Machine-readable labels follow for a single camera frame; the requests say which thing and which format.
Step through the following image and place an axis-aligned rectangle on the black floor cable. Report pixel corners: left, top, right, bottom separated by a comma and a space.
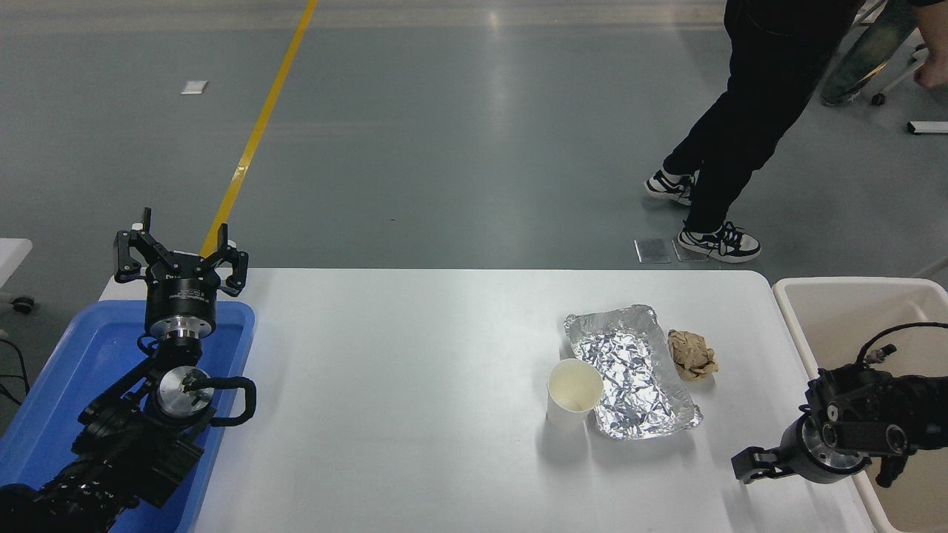
0, 338, 31, 406

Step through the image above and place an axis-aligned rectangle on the white swivel chair base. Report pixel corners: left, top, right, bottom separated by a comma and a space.
859, 0, 931, 107

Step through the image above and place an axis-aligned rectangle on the blue plastic tray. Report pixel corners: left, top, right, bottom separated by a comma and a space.
0, 300, 256, 533

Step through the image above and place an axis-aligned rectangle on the large pale bin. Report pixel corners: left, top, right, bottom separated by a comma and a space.
772, 277, 948, 533

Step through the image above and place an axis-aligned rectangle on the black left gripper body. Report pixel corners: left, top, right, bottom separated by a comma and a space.
144, 252, 224, 321

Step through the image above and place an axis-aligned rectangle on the crumpled tan paper ball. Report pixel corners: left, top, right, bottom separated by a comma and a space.
667, 329, 719, 381

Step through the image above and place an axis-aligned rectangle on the white paper cup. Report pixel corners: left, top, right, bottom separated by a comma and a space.
547, 358, 604, 432

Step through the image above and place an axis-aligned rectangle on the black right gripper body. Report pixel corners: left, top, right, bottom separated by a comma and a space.
777, 415, 824, 485

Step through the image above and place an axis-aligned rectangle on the crumpled foil tray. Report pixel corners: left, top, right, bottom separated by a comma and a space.
564, 304, 704, 440

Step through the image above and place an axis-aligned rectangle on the white side table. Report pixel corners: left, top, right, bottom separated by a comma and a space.
0, 238, 34, 288

